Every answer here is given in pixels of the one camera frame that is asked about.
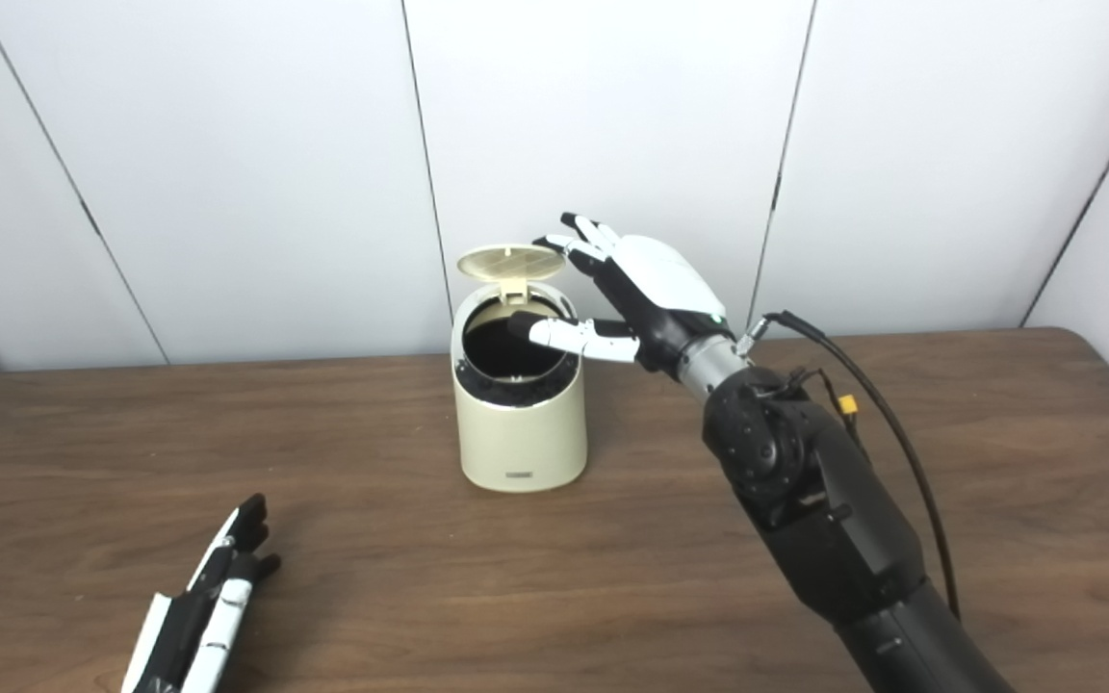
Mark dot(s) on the round cream bin lid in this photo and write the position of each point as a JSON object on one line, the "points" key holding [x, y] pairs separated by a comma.
{"points": [[511, 262]]}

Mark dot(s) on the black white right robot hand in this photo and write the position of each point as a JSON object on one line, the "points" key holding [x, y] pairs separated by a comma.
{"points": [[660, 289]]}

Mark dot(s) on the cream-colored bin body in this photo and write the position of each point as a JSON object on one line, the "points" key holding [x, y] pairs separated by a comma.
{"points": [[521, 438]]}

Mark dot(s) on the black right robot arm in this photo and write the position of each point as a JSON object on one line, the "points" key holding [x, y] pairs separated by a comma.
{"points": [[834, 520]]}

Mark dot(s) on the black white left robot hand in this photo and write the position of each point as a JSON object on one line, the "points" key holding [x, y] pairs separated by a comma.
{"points": [[184, 645]]}

